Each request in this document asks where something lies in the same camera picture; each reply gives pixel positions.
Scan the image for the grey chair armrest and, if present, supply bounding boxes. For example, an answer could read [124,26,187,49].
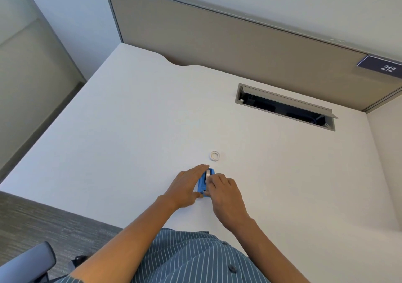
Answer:
[0,241,57,283]

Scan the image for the person's right forearm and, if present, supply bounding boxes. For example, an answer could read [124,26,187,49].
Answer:
[231,218,310,283]

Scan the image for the person's right hand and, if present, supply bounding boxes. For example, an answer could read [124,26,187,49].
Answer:
[207,173,251,234]

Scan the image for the dark number sign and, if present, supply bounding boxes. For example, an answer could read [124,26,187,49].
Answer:
[356,55,402,79]

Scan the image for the person's left hand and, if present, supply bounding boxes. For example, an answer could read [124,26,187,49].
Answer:
[163,164,210,210]

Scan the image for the striped blue shirt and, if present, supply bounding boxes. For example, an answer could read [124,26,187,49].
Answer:
[52,228,272,283]

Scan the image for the person's left forearm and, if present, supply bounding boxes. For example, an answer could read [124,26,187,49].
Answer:
[67,195,177,283]

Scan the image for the grey desk cable tray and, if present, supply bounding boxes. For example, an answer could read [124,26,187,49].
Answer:
[235,83,339,132]

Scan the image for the beige desk partition panel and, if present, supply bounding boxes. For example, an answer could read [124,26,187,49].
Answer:
[101,0,402,113]

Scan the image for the blue tape dispenser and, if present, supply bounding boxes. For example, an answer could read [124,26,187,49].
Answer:
[197,168,216,198]

